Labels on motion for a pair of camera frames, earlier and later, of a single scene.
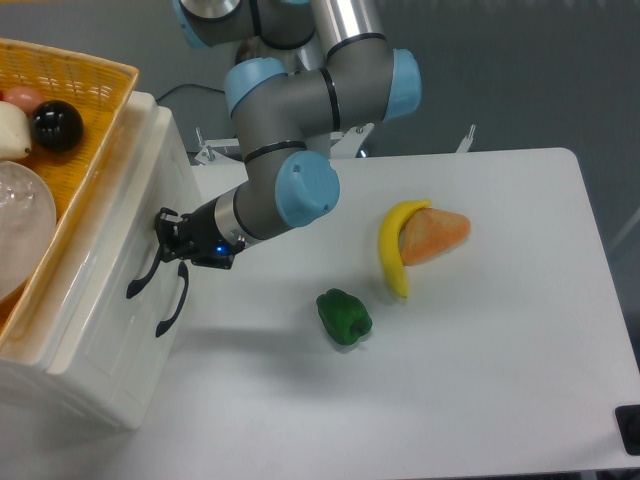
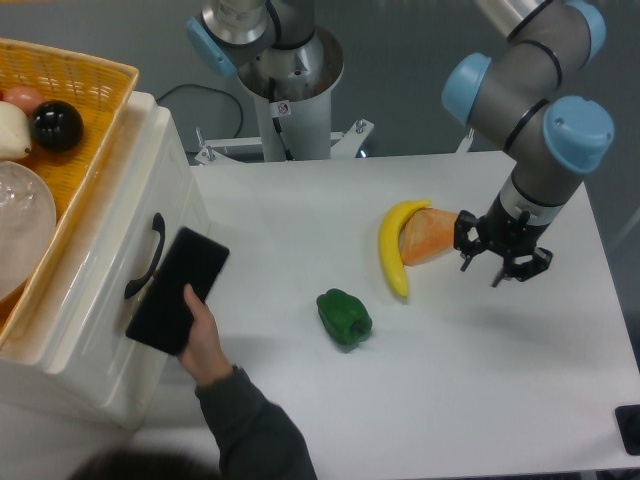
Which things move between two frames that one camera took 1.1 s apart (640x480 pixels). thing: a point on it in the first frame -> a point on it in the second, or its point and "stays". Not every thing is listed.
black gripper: x=201 y=241 -> x=511 y=236
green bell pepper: x=345 y=318 stays
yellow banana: x=390 y=245 stays
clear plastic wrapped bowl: x=28 y=223 stays
